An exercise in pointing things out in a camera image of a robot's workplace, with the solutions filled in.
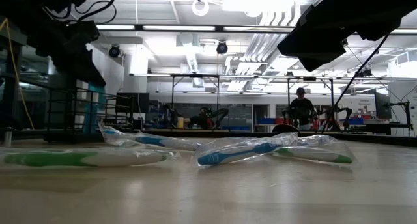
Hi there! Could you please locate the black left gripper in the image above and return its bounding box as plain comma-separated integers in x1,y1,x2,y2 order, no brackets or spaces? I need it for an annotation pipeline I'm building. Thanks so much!
27,20,107,87

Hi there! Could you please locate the black box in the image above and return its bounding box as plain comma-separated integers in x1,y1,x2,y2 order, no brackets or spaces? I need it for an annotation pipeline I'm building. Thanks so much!
115,92,150,114

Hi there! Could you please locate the long light strip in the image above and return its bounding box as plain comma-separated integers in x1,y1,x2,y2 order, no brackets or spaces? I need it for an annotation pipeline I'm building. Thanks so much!
96,23,294,35

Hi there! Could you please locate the person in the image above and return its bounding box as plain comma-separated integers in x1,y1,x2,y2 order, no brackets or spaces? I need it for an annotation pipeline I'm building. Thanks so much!
288,87,319,131

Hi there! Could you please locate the black computer monitor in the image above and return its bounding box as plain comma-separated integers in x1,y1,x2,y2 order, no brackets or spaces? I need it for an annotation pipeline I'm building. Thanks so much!
373,92,392,120

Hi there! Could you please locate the yellow extension cable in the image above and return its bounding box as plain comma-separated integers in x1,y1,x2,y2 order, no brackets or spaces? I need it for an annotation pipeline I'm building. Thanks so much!
0,18,35,130

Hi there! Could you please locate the black wire basket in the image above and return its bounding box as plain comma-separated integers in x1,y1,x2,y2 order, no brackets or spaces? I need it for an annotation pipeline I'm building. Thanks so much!
44,86,135,144

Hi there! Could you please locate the small silver metal post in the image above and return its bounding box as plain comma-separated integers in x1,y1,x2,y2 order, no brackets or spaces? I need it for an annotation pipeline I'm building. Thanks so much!
3,126,14,148

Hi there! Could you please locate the black workstation frame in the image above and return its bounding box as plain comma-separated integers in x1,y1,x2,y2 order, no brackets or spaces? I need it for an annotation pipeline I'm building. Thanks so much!
286,76,336,131
170,73,221,131

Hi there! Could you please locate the white ring lamp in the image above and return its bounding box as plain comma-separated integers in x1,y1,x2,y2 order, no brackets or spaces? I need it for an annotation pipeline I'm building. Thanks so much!
191,0,210,17

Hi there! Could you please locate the black aluminium table frame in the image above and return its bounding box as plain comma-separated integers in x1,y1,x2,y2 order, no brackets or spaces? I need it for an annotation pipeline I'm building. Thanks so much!
0,128,417,148

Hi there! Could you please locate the black arched frame handle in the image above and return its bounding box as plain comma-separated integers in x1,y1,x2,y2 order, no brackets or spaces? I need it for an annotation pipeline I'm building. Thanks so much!
272,123,300,134

